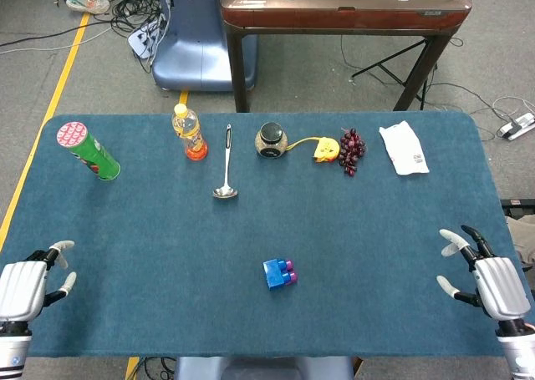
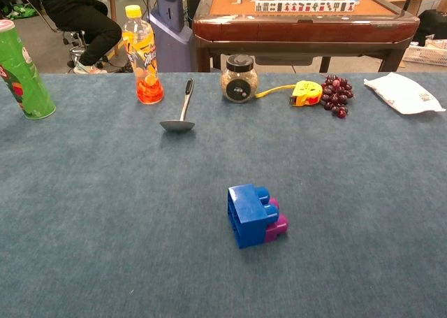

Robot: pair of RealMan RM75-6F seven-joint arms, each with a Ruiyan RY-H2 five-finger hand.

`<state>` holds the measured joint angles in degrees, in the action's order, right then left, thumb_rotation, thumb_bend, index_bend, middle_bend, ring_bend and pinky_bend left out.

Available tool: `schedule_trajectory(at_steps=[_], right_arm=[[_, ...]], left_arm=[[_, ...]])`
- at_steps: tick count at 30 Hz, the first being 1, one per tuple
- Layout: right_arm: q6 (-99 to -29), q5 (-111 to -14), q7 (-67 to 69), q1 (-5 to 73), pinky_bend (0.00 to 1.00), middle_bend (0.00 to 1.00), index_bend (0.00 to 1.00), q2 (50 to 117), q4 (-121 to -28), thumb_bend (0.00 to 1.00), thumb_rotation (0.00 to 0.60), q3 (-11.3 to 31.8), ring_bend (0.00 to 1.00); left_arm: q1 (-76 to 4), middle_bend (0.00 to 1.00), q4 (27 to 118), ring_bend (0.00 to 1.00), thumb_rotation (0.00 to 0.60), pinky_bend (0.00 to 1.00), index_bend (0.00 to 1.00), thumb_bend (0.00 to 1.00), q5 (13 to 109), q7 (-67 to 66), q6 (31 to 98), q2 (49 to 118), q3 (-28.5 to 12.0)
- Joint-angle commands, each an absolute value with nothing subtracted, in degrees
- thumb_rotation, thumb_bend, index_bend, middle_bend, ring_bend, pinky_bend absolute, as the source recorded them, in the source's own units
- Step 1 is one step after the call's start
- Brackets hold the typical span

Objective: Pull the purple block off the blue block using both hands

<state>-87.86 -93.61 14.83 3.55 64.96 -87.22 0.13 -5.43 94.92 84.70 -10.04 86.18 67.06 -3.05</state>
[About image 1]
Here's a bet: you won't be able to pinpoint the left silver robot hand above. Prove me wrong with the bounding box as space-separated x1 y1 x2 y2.
0 240 79 325

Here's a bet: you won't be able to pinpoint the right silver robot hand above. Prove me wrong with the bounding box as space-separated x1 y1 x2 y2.
436 225 534 336

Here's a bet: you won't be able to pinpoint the purple toy brick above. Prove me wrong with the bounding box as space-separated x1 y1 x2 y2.
283 258 299 285

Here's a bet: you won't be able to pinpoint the blue purple toy block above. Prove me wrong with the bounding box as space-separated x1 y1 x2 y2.
262 257 293 292

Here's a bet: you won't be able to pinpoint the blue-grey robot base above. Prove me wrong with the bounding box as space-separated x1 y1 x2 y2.
173 356 355 380

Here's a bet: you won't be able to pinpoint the green chips can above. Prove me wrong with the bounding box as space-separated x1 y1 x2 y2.
55 120 122 182

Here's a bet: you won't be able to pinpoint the grey power strip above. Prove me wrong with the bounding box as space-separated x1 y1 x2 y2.
496 112 535 141

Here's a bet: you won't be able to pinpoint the white plastic packet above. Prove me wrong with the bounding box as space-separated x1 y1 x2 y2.
379 120 431 176

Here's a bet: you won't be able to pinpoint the bunch of dark grapes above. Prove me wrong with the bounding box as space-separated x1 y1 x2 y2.
337 127 367 177

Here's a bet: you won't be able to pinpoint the yellow tape measure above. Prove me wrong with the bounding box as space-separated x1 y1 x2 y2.
287 136 339 165

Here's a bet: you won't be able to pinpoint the orange drink bottle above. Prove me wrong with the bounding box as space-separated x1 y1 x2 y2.
171 103 209 161

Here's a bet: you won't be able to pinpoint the blue felt table cloth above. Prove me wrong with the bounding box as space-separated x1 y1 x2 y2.
0 111 535 358

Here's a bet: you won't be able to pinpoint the glass jar black lid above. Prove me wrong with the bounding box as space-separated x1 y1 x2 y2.
255 122 289 159

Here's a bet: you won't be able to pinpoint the white power strip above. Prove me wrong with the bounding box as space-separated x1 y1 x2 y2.
127 18 168 59

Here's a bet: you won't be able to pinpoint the brown mahjong table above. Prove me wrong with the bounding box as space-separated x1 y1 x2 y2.
220 0 473 113

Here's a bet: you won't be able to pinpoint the metal ladle black handle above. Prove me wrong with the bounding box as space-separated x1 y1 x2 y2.
212 124 239 200

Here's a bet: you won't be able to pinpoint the blue-grey machine pedestal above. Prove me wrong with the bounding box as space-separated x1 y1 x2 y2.
151 0 258 93

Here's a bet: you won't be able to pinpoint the tangled black floor cables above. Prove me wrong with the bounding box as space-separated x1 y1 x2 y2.
94 0 172 74

